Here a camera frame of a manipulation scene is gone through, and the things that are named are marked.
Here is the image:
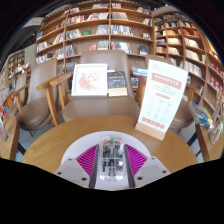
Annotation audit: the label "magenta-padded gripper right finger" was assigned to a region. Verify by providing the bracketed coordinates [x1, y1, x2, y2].
[123, 143, 172, 188]

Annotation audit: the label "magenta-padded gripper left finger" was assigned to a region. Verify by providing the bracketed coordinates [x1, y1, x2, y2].
[53, 143, 100, 189]

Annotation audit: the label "transparent computer mouse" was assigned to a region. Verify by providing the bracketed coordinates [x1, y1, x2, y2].
[97, 136, 127, 183]

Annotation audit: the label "white mouse pad red rest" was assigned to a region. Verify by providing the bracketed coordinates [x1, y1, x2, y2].
[60, 130, 152, 168]

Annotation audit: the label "white sign wooden base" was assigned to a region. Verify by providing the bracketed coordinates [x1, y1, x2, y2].
[134, 59, 189, 141]

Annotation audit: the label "colourful magazine stack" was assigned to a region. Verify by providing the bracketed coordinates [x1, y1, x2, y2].
[188, 100, 214, 129]

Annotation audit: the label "white framed floral picture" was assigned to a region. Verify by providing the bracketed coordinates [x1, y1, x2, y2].
[71, 63, 109, 98]

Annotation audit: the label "dark book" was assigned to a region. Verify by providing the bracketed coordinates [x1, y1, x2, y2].
[107, 70, 129, 98]

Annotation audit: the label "glass vase dried flowers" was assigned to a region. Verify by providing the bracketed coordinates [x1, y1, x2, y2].
[208, 88, 224, 146]

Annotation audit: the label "blue book stack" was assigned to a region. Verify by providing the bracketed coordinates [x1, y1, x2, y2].
[130, 66, 149, 78]

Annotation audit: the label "distant wooden shelf unit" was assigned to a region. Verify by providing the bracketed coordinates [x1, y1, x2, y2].
[6, 49, 32, 88]

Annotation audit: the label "curved wooden bookshelf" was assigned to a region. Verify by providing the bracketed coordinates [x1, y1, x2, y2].
[151, 11, 224, 114]

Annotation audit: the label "wide wooden bookshelf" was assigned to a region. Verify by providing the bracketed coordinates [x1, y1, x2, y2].
[34, 1, 156, 74]

